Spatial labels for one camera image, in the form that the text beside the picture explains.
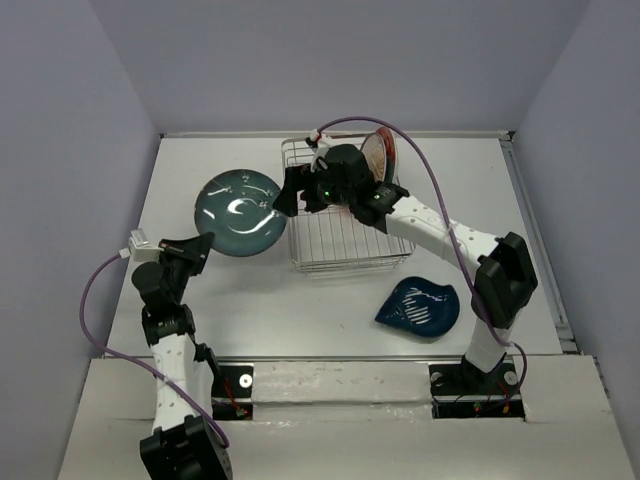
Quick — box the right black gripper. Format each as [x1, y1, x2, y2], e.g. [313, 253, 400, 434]
[273, 160, 356, 216]

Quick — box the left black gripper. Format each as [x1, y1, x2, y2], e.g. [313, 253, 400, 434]
[153, 231, 212, 304]

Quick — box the dark teal blossom plate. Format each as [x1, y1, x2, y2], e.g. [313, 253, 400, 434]
[194, 169, 287, 257]

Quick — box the white plate orange sunburst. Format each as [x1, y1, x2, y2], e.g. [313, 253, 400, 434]
[360, 132, 387, 181]

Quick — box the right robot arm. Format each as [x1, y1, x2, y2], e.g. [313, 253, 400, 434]
[273, 144, 538, 392]

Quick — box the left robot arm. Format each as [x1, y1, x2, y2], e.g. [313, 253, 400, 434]
[128, 230, 233, 479]

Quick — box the navy blue shell dish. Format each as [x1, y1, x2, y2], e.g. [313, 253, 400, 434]
[374, 276, 460, 340]

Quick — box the red and teal floral plate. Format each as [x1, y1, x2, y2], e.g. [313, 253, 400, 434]
[376, 126, 398, 182]

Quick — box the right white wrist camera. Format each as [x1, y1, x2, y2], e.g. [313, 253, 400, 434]
[305, 129, 334, 172]

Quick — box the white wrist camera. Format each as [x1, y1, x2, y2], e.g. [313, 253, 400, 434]
[305, 129, 334, 172]
[128, 229, 161, 263]

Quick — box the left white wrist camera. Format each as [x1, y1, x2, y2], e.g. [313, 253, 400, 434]
[128, 229, 161, 263]

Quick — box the silver wire dish rack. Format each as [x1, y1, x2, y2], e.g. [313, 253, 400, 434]
[280, 135, 417, 279]

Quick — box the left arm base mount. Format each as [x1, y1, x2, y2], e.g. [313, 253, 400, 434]
[211, 363, 254, 421]

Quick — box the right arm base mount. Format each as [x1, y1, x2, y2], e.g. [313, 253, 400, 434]
[429, 360, 525, 420]

